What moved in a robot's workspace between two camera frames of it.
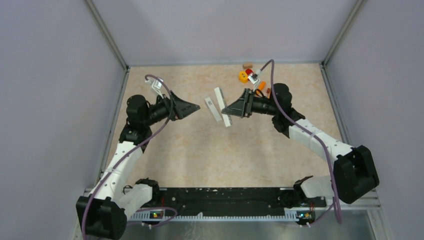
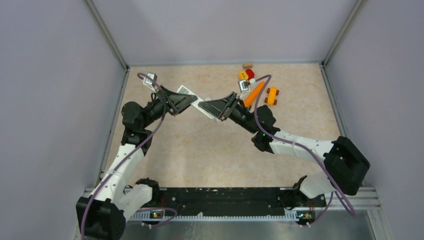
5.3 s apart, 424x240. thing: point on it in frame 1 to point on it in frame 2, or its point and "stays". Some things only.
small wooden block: (247, 66) stays
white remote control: (222, 103) to (183, 90)
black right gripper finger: (238, 110) to (215, 108)
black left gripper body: (158, 111) stays
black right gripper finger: (243, 106) to (220, 105)
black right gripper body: (262, 105) to (240, 115)
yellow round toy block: (243, 77) stays
